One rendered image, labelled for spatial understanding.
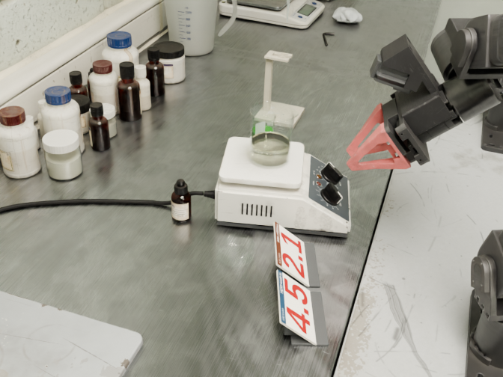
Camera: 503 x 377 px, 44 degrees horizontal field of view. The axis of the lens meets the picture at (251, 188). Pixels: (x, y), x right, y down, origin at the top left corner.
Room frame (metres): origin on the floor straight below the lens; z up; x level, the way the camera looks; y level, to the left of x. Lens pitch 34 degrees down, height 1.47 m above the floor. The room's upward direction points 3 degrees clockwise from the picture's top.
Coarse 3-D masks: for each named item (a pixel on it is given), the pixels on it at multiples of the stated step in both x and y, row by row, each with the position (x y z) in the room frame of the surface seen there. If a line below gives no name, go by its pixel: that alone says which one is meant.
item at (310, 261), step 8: (280, 240) 0.66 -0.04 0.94; (304, 248) 0.68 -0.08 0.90; (312, 248) 0.68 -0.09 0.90; (304, 256) 0.66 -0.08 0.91; (312, 256) 0.66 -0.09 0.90; (304, 264) 0.64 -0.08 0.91; (312, 264) 0.65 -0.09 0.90; (288, 272) 0.60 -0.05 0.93; (312, 272) 0.63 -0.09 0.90; (296, 280) 0.61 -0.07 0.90; (312, 280) 0.62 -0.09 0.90
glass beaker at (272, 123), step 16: (256, 112) 0.80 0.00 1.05; (272, 112) 0.81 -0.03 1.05; (288, 112) 0.80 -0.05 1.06; (256, 128) 0.76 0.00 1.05; (272, 128) 0.75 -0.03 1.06; (288, 128) 0.77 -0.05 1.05; (256, 144) 0.76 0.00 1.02; (272, 144) 0.75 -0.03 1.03; (288, 144) 0.77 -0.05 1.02; (256, 160) 0.76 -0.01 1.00; (272, 160) 0.75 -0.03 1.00; (288, 160) 0.77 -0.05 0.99
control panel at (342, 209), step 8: (312, 160) 0.82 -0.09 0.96; (312, 168) 0.80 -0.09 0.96; (320, 168) 0.81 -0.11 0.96; (312, 176) 0.78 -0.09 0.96; (312, 184) 0.76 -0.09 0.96; (344, 184) 0.81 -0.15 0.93; (312, 192) 0.74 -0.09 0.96; (344, 192) 0.78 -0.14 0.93; (320, 200) 0.73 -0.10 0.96; (344, 200) 0.76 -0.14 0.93; (328, 208) 0.72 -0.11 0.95; (336, 208) 0.73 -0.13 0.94; (344, 208) 0.74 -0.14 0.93; (344, 216) 0.72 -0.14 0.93
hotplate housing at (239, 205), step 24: (216, 192) 0.73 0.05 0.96; (240, 192) 0.72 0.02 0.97; (264, 192) 0.72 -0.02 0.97; (288, 192) 0.72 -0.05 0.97; (216, 216) 0.73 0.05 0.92; (240, 216) 0.72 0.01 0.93; (264, 216) 0.72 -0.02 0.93; (288, 216) 0.72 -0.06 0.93; (312, 216) 0.71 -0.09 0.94; (336, 216) 0.71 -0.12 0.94
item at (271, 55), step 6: (270, 54) 1.10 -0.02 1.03; (276, 54) 1.10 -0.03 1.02; (282, 54) 1.10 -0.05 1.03; (288, 54) 1.10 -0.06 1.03; (270, 60) 1.09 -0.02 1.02; (276, 60) 1.08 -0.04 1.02; (282, 60) 1.07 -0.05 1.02; (288, 60) 1.08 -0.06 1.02; (270, 66) 1.09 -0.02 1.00; (270, 72) 1.09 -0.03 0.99; (270, 78) 1.09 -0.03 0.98; (264, 84) 1.09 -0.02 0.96; (270, 84) 1.09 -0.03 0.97; (264, 90) 1.09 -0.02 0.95; (270, 90) 1.10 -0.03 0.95; (264, 96) 1.09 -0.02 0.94; (270, 96) 1.10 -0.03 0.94; (294, 108) 1.11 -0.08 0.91; (300, 108) 1.11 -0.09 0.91; (300, 114) 1.08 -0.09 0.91; (294, 120) 1.06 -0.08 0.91; (294, 126) 1.05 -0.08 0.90
